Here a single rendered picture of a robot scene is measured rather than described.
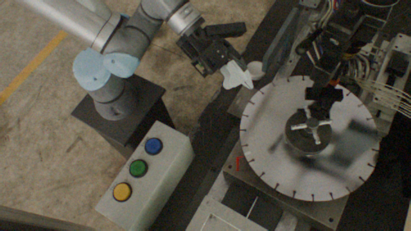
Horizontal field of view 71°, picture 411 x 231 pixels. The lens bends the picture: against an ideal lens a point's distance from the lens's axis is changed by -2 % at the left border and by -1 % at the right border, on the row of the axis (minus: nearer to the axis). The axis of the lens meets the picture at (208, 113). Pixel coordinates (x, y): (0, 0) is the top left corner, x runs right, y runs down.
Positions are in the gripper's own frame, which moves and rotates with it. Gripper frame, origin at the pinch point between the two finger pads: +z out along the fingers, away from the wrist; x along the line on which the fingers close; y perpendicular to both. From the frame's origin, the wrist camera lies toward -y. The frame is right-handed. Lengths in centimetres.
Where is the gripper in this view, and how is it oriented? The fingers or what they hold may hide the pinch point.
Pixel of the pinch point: (250, 82)
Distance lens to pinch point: 75.8
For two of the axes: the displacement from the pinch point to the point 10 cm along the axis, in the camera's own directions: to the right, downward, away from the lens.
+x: 3.4, -0.6, -9.4
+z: 6.7, 7.2, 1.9
